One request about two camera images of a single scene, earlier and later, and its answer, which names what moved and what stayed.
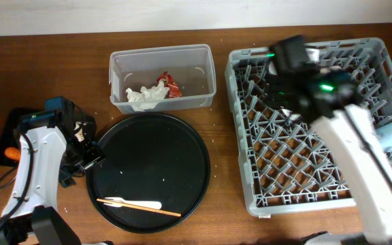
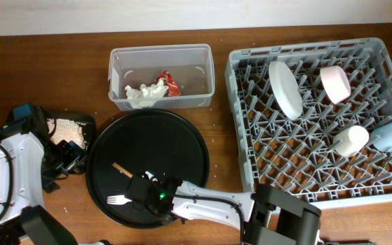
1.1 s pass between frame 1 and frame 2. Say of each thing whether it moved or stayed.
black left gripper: moved
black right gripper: moved
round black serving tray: stayed
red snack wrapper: stayed
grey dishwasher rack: stayed
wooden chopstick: moved
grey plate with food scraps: moved
